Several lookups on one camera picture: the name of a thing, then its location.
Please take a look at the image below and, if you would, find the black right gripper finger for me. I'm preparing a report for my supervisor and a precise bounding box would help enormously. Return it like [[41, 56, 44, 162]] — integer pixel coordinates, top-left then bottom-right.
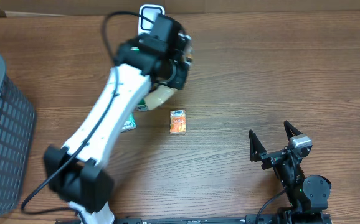
[[249, 130, 267, 162], [283, 120, 302, 140]]

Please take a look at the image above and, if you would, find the green lid jar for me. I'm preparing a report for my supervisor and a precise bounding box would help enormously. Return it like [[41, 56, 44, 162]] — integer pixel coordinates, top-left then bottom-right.
[[136, 99, 149, 112]]

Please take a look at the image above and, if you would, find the orange tissue packet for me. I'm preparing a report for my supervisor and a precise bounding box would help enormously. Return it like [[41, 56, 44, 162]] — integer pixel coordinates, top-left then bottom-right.
[[169, 110, 186, 134]]

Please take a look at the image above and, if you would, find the teal tissue packet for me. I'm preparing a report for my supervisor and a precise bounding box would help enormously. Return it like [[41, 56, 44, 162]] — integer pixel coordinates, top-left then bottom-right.
[[121, 113, 136, 133]]

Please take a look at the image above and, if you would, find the clear snack bag brown label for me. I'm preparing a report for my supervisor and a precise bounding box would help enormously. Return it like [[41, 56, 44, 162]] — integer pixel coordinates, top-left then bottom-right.
[[144, 85, 177, 110]]

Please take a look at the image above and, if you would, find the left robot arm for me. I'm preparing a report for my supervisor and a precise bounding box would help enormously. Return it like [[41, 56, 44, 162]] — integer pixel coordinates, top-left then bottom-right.
[[44, 14, 192, 223]]

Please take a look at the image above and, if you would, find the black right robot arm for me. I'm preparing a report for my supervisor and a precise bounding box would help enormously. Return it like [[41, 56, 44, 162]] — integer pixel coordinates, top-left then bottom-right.
[[245, 121, 332, 224]]

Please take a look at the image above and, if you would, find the white barcode scanner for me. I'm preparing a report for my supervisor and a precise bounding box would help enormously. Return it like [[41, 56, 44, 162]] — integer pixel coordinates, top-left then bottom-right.
[[138, 4, 166, 35]]

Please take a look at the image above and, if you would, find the cardboard back panel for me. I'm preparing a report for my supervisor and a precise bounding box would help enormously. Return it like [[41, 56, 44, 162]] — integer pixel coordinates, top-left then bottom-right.
[[0, 0, 360, 17]]

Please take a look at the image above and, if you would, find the dark grey plastic basket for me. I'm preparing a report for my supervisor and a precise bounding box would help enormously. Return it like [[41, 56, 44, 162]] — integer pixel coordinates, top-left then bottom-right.
[[0, 55, 36, 215]]

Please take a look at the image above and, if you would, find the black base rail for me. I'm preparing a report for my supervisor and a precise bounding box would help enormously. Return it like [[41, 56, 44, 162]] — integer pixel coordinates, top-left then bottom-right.
[[55, 213, 333, 224]]

